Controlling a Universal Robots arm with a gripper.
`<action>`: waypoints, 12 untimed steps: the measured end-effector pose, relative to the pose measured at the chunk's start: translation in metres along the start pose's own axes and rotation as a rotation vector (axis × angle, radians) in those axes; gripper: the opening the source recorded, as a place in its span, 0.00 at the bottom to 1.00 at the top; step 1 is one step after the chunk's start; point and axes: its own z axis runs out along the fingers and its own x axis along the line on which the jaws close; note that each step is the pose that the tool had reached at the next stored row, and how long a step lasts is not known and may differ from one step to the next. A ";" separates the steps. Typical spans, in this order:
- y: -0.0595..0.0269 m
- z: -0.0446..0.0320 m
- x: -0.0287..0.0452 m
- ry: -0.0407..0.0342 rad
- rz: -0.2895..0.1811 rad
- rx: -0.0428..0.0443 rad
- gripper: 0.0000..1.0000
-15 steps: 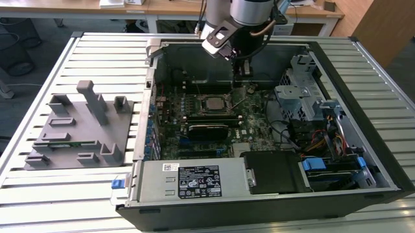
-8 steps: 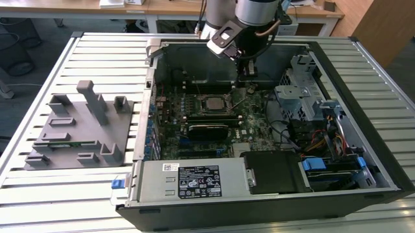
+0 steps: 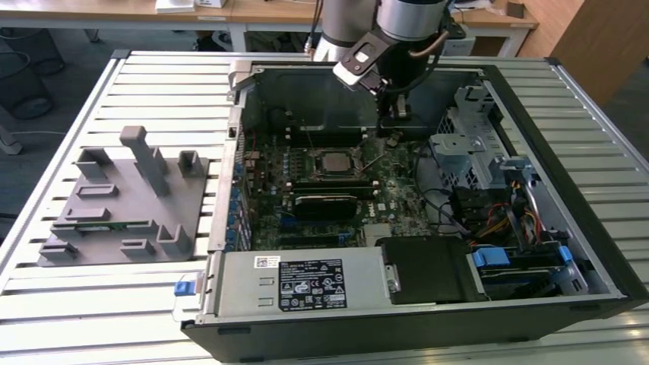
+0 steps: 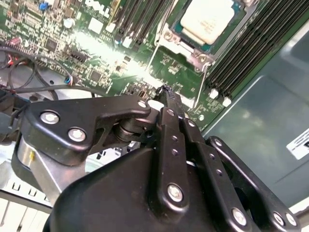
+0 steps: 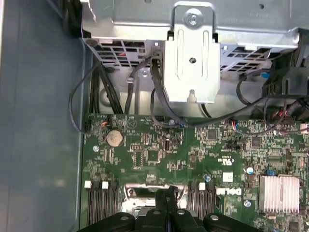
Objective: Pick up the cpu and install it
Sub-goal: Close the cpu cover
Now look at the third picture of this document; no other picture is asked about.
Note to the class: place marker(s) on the black PC case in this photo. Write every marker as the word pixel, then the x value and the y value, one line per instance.
pixel 354 342

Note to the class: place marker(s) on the small black graphics card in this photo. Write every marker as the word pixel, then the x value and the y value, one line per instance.
pixel 324 207

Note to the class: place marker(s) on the grey parts rack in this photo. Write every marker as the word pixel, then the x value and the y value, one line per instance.
pixel 132 213

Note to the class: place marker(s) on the white box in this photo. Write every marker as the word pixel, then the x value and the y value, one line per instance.
pixel 210 3
pixel 174 5

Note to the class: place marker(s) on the wooden cabinet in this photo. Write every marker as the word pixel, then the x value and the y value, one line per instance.
pixel 598 45

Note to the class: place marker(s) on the silver power supply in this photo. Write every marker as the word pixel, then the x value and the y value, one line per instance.
pixel 238 281

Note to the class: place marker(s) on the round coin battery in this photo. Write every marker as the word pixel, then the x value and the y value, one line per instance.
pixel 392 142

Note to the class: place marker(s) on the black RAM slot row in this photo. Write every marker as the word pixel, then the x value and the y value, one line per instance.
pixel 329 189
pixel 324 137

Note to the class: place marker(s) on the small brown box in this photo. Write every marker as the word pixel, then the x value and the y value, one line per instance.
pixel 514 9

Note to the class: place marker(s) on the CPU socket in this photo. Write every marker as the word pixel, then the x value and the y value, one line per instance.
pixel 337 175

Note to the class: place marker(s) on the green RAM stick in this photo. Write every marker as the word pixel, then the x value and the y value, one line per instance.
pixel 118 227

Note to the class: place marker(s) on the blue plastic latch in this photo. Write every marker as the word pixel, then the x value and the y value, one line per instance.
pixel 565 262

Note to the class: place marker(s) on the silver CPU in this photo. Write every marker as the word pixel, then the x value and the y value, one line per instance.
pixel 337 161

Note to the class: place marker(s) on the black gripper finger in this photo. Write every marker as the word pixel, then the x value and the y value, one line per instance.
pixel 382 114
pixel 400 110

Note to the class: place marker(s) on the blue disk carrier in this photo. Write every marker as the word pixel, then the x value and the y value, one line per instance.
pixel 489 260

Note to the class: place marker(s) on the black plastic shroud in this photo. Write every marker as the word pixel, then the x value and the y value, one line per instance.
pixel 430 266

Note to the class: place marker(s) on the silver drive cage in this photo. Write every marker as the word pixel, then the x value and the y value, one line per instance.
pixel 455 152

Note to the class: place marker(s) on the black bin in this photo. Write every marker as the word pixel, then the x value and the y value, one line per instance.
pixel 25 83

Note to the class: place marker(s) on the black expansion slot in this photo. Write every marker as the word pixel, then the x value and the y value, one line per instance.
pixel 309 241

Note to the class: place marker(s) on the blue case side latch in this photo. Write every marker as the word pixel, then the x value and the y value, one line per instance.
pixel 182 289

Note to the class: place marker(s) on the small silver heat sink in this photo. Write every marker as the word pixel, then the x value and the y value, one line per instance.
pixel 377 232

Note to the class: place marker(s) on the green motherboard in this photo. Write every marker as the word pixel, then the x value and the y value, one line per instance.
pixel 400 197

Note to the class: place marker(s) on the white desk foot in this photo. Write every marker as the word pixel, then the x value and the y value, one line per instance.
pixel 9 144

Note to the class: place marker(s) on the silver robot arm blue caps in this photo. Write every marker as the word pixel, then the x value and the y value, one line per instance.
pixel 344 23

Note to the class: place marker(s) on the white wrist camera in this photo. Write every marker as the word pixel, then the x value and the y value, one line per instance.
pixel 354 76

